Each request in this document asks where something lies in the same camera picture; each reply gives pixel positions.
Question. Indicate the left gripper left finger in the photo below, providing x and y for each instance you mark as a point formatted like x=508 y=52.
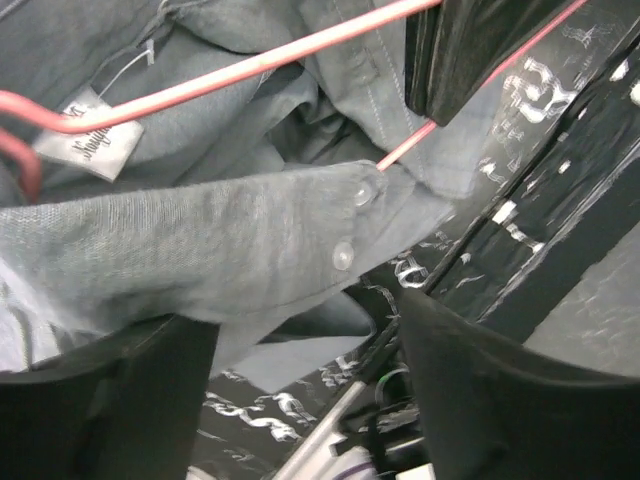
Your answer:
x=124 y=407

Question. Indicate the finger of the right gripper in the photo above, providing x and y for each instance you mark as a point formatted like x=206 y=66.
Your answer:
x=453 y=48

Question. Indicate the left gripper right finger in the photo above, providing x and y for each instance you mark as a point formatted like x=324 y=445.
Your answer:
x=492 y=409

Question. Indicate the grey button shirt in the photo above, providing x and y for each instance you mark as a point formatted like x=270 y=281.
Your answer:
x=253 y=208

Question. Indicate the pink wire hanger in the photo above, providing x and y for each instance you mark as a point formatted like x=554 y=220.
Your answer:
x=32 y=113

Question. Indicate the black metal base rail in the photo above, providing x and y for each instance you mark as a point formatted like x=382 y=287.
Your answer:
x=576 y=201

